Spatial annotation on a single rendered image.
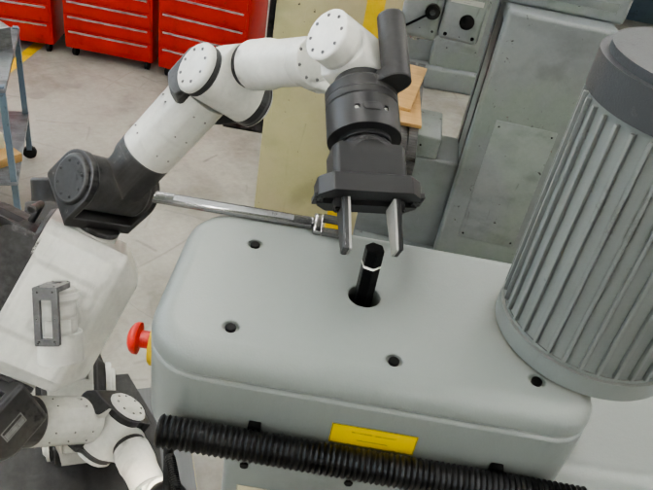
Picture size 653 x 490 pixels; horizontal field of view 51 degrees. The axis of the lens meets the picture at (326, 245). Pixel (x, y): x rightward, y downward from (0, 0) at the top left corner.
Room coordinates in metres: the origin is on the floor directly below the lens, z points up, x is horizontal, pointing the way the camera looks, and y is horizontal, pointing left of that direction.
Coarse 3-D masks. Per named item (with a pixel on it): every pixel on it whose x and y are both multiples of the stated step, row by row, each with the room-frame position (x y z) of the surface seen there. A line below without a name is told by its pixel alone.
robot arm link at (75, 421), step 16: (48, 400) 0.76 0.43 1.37; (64, 400) 0.79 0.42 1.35; (80, 400) 0.81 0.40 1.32; (96, 400) 0.83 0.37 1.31; (112, 400) 0.84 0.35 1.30; (128, 400) 0.87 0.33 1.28; (64, 416) 0.75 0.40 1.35; (80, 416) 0.78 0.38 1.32; (96, 416) 0.80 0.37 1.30; (128, 416) 0.82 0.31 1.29; (144, 416) 0.85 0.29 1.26; (48, 432) 0.71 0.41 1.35; (64, 432) 0.74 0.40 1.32; (80, 432) 0.76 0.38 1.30; (96, 432) 0.79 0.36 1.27; (80, 448) 0.78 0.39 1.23; (96, 464) 0.77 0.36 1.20
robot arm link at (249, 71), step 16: (224, 48) 0.94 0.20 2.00; (240, 48) 0.92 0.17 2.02; (256, 48) 0.90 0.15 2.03; (272, 48) 0.88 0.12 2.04; (224, 64) 0.91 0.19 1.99; (240, 64) 0.90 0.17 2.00; (256, 64) 0.88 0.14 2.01; (272, 64) 0.87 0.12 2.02; (224, 80) 0.90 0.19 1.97; (240, 80) 0.90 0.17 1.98; (256, 80) 0.89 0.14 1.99; (272, 80) 0.87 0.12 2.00; (288, 80) 0.86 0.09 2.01; (192, 96) 0.90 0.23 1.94; (208, 96) 0.89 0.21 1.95; (224, 96) 0.90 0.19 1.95; (240, 96) 0.92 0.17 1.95; (256, 96) 0.93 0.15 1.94; (224, 112) 0.92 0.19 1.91; (240, 112) 0.92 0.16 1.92; (256, 112) 0.93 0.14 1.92
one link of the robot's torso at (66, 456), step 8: (112, 368) 1.13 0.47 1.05; (112, 376) 1.11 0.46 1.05; (112, 384) 1.09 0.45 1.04; (32, 392) 1.01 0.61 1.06; (56, 448) 1.04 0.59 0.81; (64, 448) 1.09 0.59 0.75; (56, 456) 1.09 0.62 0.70; (64, 456) 1.09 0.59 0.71; (72, 456) 1.10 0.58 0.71; (56, 464) 1.09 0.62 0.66; (64, 464) 1.10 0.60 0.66; (72, 464) 1.11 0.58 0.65
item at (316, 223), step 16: (160, 192) 0.70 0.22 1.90; (192, 208) 0.69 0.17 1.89; (208, 208) 0.69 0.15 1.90; (224, 208) 0.70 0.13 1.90; (240, 208) 0.70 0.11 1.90; (256, 208) 0.71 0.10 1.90; (288, 224) 0.70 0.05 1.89; (304, 224) 0.70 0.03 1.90; (320, 224) 0.70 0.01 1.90; (336, 224) 0.72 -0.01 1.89
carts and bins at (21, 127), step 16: (0, 32) 3.26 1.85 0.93; (16, 32) 3.52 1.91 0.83; (0, 48) 3.25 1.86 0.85; (16, 48) 3.56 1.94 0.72; (0, 64) 3.10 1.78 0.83; (0, 80) 2.94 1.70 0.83; (0, 96) 2.85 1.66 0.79; (0, 112) 3.53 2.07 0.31; (16, 112) 3.56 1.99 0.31; (0, 128) 3.34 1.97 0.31; (16, 128) 3.37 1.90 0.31; (0, 144) 3.06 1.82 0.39; (16, 144) 3.21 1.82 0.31; (0, 160) 2.95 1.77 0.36; (16, 160) 3.02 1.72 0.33; (0, 176) 2.88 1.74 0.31; (16, 176) 2.86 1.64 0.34; (16, 192) 2.86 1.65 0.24
